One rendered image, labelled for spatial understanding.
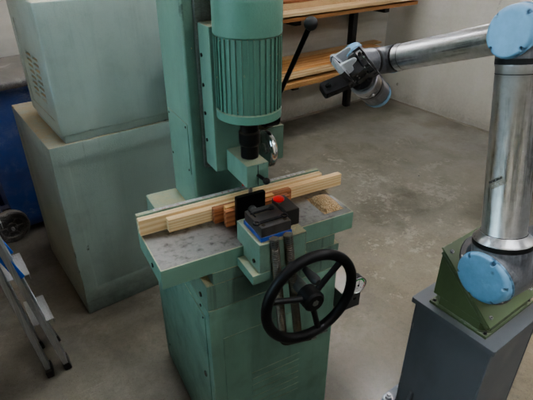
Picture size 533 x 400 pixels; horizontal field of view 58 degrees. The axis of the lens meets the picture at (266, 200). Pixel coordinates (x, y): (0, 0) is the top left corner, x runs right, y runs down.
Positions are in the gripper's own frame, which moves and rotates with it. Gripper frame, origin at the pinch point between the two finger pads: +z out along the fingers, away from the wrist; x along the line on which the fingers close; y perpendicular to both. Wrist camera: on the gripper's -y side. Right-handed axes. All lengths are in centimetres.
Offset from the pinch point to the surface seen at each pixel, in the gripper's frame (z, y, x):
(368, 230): -173, -58, 11
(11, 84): -26, -150, -115
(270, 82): 14.0, -13.5, 3.0
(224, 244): 8, -47, 31
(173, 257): 18, -57, 30
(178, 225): 10, -58, 20
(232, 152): 0.6, -37.4, 5.6
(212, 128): 5.4, -38.0, -2.3
